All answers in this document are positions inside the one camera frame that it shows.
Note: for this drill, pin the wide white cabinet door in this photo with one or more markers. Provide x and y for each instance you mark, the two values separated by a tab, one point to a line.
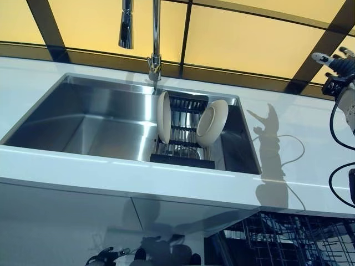
41	221

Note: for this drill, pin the stainless steel kitchen sink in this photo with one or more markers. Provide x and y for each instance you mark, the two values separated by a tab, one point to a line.
97	110

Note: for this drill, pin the beige round plate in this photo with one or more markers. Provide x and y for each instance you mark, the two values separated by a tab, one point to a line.
163	119
210	124

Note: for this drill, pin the narrow white cabinet door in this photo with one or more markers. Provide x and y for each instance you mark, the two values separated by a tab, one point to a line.
194	221

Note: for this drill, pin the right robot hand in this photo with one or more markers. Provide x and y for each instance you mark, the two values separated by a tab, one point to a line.
345	66

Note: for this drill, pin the chrome gooseneck kitchen faucet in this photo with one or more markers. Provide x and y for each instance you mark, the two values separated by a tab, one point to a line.
156	33

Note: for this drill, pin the black dish drying rack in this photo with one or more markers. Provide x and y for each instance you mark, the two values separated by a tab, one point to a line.
183	133

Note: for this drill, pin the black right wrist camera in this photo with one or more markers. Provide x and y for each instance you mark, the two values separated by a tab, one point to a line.
332	86

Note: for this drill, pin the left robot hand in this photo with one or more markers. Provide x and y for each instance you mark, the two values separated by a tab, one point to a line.
102	257

